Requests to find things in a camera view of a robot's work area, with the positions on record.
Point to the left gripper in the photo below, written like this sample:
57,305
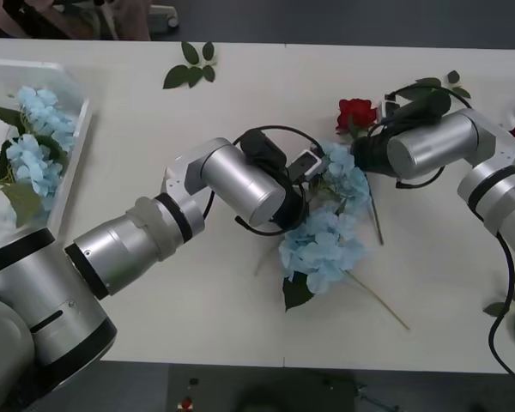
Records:
315,183

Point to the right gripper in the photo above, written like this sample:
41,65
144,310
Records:
361,154

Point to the pale blue flower green stem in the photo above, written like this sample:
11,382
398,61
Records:
347,180
38,105
26,163
322,253

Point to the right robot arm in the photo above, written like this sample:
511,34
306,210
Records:
438,143

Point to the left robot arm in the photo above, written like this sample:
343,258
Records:
240,180

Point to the office chair base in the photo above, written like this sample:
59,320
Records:
167,17

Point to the person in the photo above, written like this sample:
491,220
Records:
124,21

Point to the shallow white box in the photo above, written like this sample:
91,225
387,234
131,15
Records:
70,86

